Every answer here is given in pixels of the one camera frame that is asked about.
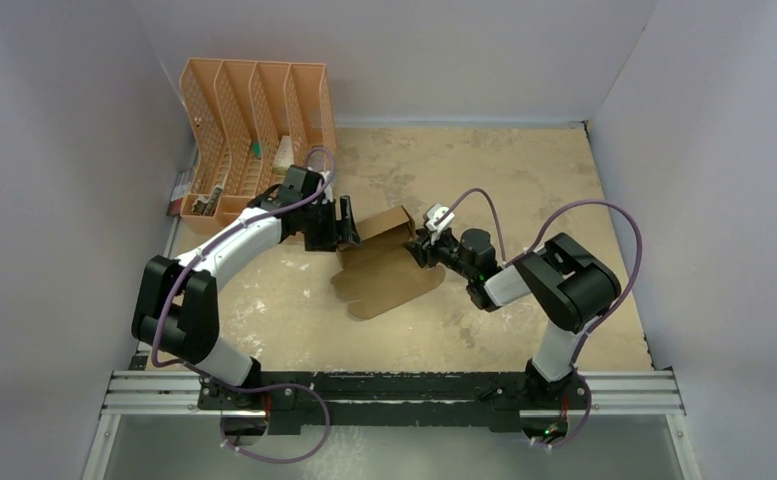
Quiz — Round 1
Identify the black white patterned card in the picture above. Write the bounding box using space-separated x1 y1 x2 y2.
191 185 224 216

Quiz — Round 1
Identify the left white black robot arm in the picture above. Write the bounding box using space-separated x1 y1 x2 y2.
131 166 361 409

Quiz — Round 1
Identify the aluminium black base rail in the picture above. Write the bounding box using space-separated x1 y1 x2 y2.
102 371 684 441

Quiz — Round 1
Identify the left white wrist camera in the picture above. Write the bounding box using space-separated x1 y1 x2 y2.
320 170 334 196

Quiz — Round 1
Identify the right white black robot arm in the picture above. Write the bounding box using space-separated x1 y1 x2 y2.
403 228 623 407

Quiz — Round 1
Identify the orange plastic file organizer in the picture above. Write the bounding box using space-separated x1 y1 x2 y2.
179 58 337 235

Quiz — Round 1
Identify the white beige carton box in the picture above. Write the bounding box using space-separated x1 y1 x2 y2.
272 136 295 175

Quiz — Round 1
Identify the pack of coloured markers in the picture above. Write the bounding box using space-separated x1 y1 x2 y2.
166 168 195 217

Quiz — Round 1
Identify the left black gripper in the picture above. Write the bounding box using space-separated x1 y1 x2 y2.
301 196 360 252

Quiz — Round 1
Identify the brown cardboard box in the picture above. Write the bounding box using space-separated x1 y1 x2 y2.
330 206 446 320

